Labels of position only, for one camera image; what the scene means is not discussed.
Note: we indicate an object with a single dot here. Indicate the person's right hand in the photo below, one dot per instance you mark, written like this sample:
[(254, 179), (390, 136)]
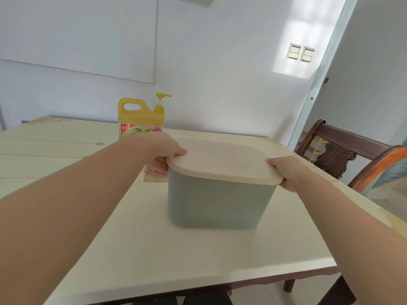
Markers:
[(291, 173)]

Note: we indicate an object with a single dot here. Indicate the person's left hand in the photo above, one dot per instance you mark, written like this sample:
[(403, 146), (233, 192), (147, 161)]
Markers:
[(162, 146)]

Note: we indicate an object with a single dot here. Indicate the pink textured cloth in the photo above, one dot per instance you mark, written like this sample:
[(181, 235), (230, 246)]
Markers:
[(157, 173)]

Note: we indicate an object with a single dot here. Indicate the yellow detergent jug with pump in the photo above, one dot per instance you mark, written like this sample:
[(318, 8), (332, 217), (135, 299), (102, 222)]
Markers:
[(140, 120)]

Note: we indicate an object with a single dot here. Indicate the cream tray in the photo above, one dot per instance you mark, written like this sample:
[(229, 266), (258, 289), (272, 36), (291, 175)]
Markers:
[(222, 158)]

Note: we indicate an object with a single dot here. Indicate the grey-green plastic basket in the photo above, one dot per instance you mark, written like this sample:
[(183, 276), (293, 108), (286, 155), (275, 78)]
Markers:
[(219, 206)]

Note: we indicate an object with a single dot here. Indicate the person's right forearm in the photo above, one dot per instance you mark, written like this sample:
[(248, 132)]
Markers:
[(359, 238)]

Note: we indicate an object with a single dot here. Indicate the person's left forearm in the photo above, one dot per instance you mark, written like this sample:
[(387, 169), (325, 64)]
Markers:
[(63, 215)]

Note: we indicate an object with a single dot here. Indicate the person's right leg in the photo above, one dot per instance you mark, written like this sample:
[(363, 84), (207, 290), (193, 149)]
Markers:
[(206, 298)]

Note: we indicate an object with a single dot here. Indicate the person's leg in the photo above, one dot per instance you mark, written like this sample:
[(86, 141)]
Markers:
[(152, 301), (206, 298)]

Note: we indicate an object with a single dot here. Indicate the person's left leg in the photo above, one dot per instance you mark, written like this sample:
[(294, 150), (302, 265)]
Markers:
[(152, 301)]

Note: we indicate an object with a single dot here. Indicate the pale yellow wooden rack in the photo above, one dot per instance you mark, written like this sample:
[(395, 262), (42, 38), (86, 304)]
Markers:
[(314, 147)]

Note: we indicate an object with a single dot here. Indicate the dark wooden chair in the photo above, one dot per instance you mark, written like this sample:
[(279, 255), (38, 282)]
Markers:
[(349, 146)]

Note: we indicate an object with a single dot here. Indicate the grey metal pipe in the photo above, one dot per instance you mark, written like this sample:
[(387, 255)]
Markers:
[(2, 119)]

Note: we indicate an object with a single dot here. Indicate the white door frame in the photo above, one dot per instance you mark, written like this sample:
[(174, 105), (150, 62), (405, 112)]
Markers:
[(324, 76)]

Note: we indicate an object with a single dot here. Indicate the white wall switch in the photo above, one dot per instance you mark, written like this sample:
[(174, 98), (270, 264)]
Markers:
[(294, 51), (307, 54)]

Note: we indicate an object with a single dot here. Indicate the white wall board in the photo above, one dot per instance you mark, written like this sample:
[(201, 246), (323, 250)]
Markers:
[(76, 31)]

